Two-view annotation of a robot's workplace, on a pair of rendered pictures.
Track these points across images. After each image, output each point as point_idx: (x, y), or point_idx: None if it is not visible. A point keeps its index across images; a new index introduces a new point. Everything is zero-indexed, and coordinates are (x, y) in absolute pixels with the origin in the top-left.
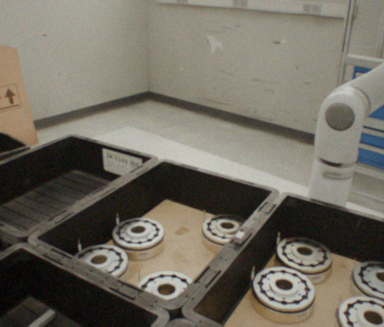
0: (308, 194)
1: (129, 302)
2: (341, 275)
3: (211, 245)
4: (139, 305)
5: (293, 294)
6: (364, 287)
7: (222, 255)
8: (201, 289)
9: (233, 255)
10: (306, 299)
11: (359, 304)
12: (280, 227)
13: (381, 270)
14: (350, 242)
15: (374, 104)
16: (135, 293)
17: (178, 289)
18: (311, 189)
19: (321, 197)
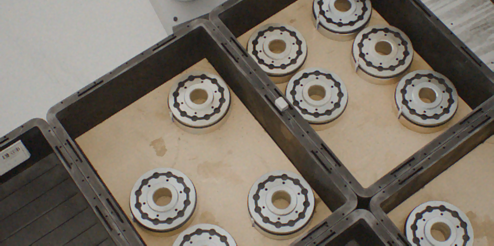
0: None
1: (334, 238)
2: (304, 31)
3: (213, 127)
4: (343, 230)
5: (331, 92)
6: (345, 28)
7: (299, 132)
8: (341, 170)
9: (302, 122)
10: (338, 84)
11: (363, 48)
12: None
13: (334, 1)
14: None
15: None
16: (326, 229)
17: (287, 188)
18: None
19: None
